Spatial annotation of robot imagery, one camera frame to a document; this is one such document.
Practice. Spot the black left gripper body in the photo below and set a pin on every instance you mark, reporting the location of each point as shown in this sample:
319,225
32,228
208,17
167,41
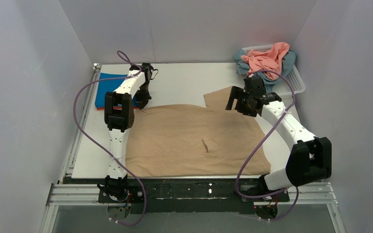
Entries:
142,96

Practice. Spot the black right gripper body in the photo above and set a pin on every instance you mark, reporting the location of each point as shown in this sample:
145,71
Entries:
238,101

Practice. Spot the beige t shirt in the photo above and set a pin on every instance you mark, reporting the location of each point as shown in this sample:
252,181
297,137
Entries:
189,140

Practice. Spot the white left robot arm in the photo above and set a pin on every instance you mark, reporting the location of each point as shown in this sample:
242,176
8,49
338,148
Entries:
119,116

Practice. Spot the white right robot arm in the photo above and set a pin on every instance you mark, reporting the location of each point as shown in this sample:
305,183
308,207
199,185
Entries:
310,156

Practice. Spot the grey blue t shirt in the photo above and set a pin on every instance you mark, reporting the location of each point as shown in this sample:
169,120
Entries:
289,72

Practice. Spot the folded orange t shirt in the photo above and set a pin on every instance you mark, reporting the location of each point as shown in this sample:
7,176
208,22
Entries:
101,108

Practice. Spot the folded blue t shirt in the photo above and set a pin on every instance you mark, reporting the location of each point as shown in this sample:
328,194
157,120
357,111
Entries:
108,83

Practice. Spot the pink t shirt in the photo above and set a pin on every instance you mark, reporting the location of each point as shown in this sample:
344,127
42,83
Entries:
268,60

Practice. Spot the white plastic basket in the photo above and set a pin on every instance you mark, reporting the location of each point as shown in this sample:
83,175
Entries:
272,74

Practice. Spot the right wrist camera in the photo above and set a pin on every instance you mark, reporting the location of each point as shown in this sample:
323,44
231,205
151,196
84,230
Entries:
255,89

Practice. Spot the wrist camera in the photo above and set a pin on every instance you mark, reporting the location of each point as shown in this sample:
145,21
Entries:
255,89
149,71

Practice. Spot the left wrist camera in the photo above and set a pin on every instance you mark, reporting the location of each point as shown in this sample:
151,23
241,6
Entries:
149,71

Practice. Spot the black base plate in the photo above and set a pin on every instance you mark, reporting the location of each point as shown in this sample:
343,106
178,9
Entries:
190,195

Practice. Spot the aluminium frame rail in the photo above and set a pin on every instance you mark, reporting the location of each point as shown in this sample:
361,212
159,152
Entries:
74,208

